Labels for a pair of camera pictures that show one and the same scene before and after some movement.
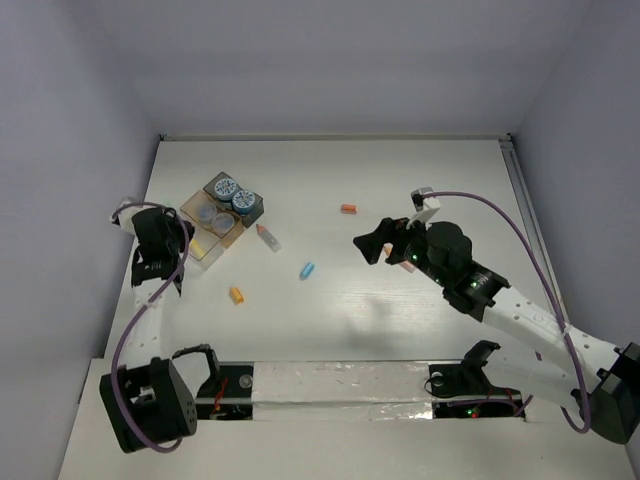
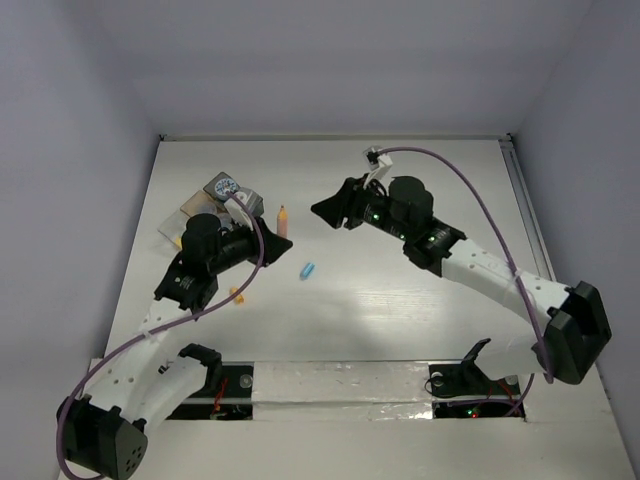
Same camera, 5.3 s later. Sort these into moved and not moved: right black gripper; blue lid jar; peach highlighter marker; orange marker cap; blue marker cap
Moved: right black gripper; peach highlighter marker
Not moved: orange marker cap; blue lid jar; blue marker cap
